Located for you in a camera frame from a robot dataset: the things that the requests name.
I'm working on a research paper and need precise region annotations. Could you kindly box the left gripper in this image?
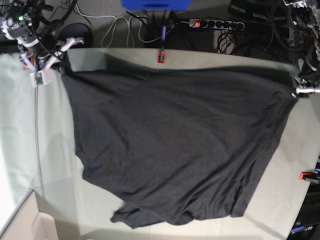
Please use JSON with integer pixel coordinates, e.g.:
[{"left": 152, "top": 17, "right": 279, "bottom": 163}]
[{"left": 292, "top": 75, "right": 320, "bottom": 98}]

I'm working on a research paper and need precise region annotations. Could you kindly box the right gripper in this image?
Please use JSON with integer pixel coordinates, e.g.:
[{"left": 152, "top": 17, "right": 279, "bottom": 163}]
[{"left": 34, "top": 44, "right": 65, "bottom": 70}]

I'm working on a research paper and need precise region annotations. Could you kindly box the dark grey t-shirt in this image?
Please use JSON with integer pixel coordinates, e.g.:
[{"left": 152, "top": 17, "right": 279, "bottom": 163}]
[{"left": 62, "top": 70, "right": 298, "bottom": 229}]

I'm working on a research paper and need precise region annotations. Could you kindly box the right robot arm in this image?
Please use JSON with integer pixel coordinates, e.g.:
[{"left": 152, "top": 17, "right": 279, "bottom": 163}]
[{"left": 0, "top": 0, "right": 77, "bottom": 72}]

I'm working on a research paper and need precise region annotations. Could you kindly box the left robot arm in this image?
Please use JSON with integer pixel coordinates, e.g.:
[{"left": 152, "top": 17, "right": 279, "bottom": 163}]
[{"left": 283, "top": 0, "right": 320, "bottom": 96}]

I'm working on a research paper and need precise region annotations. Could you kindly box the red black clamp left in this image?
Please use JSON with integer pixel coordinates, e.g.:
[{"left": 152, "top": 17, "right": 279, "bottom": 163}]
[{"left": 20, "top": 49, "right": 35, "bottom": 72}]

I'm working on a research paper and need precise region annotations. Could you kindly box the red black clamp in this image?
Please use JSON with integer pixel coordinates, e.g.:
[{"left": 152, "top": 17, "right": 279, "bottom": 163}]
[
  {"left": 299, "top": 172, "right": 320, "bottom": 185},
  {"left": 157, "top": 49, "right": 166, "bottom": 64},
  {"left": 20, "top": 49, "right": 35, "bottom": 72}
]

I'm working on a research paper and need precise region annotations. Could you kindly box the round black base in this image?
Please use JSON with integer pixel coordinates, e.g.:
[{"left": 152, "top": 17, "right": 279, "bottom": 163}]
[{"left": 57, "top": 23, "right": 94, "bottom": 49}]

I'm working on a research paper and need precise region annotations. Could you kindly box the blue box top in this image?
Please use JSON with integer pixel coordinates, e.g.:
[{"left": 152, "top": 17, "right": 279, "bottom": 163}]
[{"left": 121, "top": 0, "right": 191, "bottom": 10}]

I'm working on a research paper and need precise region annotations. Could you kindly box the red black clamp right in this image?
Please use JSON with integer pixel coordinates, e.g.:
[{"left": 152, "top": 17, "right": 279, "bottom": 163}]
[{"left": 299, "top": 172, "right": 320, "bottom": 185}]

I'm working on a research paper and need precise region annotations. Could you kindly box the light green table cloth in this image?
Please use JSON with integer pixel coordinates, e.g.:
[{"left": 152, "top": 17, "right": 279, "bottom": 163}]
[{"left": 0, "top": 54, "right": 320, "bottom": 240}]

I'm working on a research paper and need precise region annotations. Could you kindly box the red black clamp top centre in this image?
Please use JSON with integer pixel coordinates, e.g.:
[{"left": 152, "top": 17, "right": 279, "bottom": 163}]
[{"left": 157, "top": 49, "right": 166, "bottom": 64}]

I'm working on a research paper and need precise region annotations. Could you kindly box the black power strip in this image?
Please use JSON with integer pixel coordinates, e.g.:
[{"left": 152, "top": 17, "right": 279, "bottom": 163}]
[{"left": 188, "top": 19, "right": 246, "bottom": 32}]

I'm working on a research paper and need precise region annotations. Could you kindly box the beige box corner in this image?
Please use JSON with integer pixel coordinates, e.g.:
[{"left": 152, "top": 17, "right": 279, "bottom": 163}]
[{"left": 0, "top": 190, "right": 59, "bottom": 240}]

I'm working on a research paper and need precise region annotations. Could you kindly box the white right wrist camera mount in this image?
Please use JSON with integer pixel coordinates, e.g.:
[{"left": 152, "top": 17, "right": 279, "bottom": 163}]
[{"left": 20, "top": 37, "right": 85, "bottom": 88}]

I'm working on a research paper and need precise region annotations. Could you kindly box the white cable loop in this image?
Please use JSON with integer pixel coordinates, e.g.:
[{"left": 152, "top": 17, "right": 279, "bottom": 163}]
[{"left": 100, "top": 14, "right": 136, "bottom": 48}]

